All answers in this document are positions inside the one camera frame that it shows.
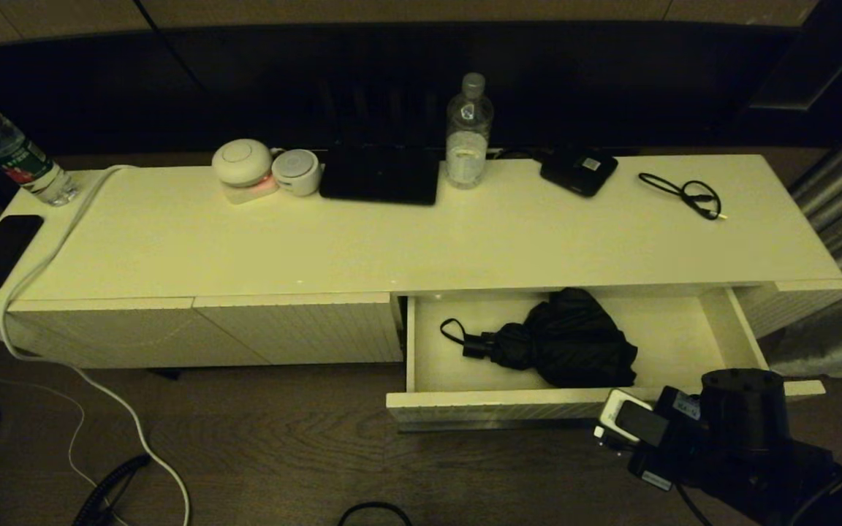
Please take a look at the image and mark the white ribbed drawer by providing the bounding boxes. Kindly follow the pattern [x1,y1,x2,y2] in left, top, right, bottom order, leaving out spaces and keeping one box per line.
[386,287,827,433]

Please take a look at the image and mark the black umbrella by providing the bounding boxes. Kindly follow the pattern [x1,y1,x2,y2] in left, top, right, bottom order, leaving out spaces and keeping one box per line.
[441,287,640,389]

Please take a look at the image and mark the white dome device pink base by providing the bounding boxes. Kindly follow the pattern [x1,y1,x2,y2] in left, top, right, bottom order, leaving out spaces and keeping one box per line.
[211,139,279,205]

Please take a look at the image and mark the small black box white label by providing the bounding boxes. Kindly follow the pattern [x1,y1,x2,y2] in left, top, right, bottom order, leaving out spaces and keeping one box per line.
[539,150,619,198]

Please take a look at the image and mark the white low cabinet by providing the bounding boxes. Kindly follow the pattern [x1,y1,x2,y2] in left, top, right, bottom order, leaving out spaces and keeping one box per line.
[0,153,842,381]

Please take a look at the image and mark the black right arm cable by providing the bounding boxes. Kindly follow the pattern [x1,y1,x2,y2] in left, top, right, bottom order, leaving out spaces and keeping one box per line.
[673,482,708,526]

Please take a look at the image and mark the white ribbed cabinet door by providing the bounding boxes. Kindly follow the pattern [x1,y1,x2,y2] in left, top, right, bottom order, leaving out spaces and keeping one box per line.
[10,296,272,370]
[193,294,405,366]

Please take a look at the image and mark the black audio cable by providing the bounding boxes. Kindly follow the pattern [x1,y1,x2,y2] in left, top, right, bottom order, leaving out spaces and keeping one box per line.
[639,172,729,222]

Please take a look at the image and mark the black coiled cable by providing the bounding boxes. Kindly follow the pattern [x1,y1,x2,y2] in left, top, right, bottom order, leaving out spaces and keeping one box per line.
[72,454,153,526]

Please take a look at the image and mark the water bottle with green label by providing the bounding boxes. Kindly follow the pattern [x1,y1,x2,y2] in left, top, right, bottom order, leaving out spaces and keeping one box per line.
[0,84,82,207]

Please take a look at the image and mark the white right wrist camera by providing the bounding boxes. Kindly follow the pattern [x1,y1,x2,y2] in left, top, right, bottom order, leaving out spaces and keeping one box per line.
[599,389,669,448]

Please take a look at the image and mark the black flat router box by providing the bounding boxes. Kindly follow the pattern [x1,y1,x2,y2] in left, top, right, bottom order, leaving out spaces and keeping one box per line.
[319,142,441,207]

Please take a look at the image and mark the small white round speaker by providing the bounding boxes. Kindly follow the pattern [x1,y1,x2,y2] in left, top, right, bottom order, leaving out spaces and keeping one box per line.
[273,149,322,197]

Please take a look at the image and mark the thick white power cable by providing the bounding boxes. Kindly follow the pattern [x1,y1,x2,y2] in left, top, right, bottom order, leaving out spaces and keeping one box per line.
[0,165,191,526]

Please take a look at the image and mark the thin white charging cable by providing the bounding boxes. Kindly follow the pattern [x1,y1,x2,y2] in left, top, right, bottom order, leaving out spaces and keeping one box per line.
[0,294,131,526]

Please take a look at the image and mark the clear water bottle grey cap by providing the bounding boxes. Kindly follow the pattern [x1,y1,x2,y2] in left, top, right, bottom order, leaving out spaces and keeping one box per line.
[445,72,496,190]

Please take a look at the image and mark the black floor cable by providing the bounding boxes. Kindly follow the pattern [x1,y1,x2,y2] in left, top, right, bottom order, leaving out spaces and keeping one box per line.
[338,501,414,526]

